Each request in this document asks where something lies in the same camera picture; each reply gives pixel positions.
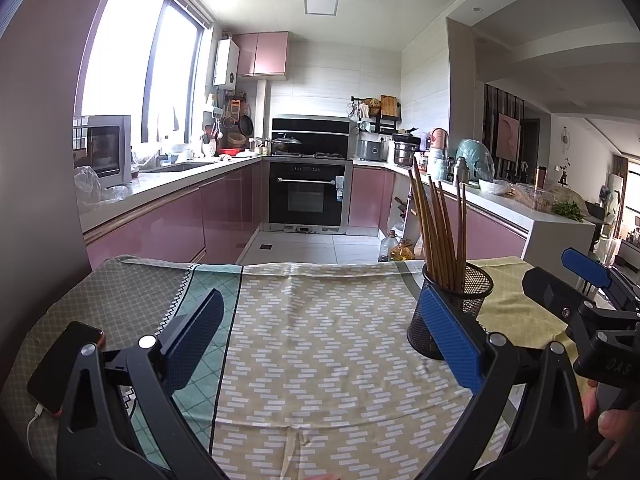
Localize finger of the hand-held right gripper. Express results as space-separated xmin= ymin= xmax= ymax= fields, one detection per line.
xmin=521 ymin=266 xmax=601 ymax=341
xmin=560 ymin=247 xmax=640 ymax=311

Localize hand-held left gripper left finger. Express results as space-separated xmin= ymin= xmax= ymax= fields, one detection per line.
xmin=56 ymin=288 xmax=226 ymax=480

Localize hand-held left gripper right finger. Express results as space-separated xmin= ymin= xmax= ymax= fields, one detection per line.
xmin=417 ymin=287 xmax=588 ymax=480

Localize black mesh holder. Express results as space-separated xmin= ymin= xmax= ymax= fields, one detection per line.
xmin=406 ymin=261 xmax=494 ymax=361

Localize bundle of wooden chopsticks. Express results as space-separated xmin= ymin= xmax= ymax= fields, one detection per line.
xmin=407 ymin=156 xmax=468 ymax=293

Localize person's right hand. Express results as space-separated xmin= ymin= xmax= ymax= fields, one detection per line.
xmin=582 ymin=382 xmax=640 ymax=480

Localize yellow cloth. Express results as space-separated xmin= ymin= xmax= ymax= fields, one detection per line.
xmin=465 ymin=256 xmax=581 ymax=391

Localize green vegetables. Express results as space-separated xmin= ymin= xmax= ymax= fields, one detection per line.
xmin=550 ymin=201 xmax=585 ymax=222

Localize clear food container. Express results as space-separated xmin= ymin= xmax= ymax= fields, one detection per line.
xmin=515 ymin=183 xmax=556 ymax=211

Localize dark liquid bottle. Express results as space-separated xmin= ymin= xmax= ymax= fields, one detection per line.
xmin=378 ymin=230 xmax=401 ymax=262

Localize patterned tablecloth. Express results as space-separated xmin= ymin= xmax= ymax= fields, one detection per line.
xmin=10 ymin=255 xmax=511 ymax=480

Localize pink base cabinets under window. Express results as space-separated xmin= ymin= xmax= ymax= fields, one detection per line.
xmin=85 ymin=160 xmax=263 ymax=271

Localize black smartphone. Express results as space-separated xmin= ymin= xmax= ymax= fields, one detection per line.
xmin=27 ymin=321 xmax=106 ymax=416

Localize kitchen sink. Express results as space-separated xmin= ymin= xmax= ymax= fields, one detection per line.
xmin=145 ymin=160 xmax=211 ymax=173

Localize clear plastic bag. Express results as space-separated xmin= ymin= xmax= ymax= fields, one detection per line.
xmin=75 ymin=165 xmax=131 ymax=206

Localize dark slatted partition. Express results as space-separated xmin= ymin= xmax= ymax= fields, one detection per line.
xmin=482 ymin=84 xmax=526 ymax=171

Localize built-in black oven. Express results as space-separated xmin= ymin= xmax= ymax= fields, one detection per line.
xmin=263 ymin=160 xmax=353 ymax=235

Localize steel stock pot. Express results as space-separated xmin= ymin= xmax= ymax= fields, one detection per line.
xmin=393 ymin=141 xmax=420 ymax=167

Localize silver rice cooker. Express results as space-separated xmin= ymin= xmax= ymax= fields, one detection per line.
xmin=356 ymin=139 xmax=390 ymax=163

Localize white microwave oven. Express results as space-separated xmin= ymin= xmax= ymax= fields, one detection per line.
xmin=74 ymin=115 xmax=133 ymax=186

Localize wok with lid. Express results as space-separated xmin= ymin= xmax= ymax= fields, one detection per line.
xmin=271 ymin=132 xmax=303 ymax=155

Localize gas stove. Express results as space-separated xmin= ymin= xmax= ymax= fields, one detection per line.
xmin=270 ymin=151 xmax=351 ymax=160

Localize black storage rack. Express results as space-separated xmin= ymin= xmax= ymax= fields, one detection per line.
xmin=350 ymin=95 xmax=402 ymax=133

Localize black range hood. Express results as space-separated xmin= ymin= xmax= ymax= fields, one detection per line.
xmin=271 ymin=116 xmax=351 ymax=153

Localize grey refrigerator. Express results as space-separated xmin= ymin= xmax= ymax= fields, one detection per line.
xmin=0 ymin=0 xmax=126 ymax=336

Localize white water heater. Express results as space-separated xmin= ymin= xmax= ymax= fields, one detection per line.
xmin=213 ymin=39 xmax=240 ymax=86

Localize kitchen window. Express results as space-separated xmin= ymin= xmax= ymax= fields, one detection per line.
xmin=80 ymin=0 xmax=213 ymax=143

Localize framed wall picture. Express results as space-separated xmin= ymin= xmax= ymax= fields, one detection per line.
xmin=496 ymin=113 xmax=521 ymax=160

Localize white charging cable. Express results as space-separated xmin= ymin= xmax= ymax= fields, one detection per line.
xmin=27 ymin=402 xmax=56 ymax=443

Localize pink wall cabinet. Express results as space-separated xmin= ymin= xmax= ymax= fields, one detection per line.
xmin=235 ymin=31 xmax=290 ymax=80

